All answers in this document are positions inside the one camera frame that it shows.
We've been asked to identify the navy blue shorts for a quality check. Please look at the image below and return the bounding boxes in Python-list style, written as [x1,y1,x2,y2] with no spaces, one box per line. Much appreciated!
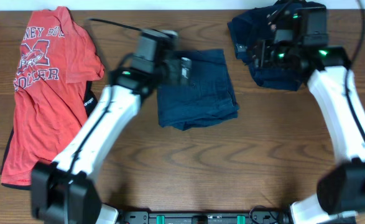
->
[157,49,239,131]

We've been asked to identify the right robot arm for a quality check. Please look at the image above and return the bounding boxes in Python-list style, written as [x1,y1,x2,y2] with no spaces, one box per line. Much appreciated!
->
[251,4,365,223]

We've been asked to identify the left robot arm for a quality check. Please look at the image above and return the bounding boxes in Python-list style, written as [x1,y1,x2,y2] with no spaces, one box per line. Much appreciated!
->
[30,29,192,224]

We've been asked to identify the folded navy garment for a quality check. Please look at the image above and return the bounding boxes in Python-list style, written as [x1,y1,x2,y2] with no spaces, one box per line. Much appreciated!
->
[228,1,319,91]

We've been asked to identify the folded black garment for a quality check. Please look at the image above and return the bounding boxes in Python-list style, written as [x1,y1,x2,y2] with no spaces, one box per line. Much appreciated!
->
[274,0,326,7]

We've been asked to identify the black garment under red shirt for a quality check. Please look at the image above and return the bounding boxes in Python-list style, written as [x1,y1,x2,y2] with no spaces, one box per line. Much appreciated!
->
[0,81,98,190]

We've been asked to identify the red printed t-shirt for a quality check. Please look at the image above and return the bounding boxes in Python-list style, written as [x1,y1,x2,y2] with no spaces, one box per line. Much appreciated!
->
[1,6,104,189]

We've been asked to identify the green clip on rail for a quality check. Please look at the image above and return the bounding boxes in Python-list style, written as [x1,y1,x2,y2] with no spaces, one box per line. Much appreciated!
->
[237,215,246,224]
[156,215,165,224]

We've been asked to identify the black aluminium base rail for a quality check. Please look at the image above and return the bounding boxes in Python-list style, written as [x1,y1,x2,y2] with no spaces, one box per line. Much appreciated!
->
[116,208,292,224]

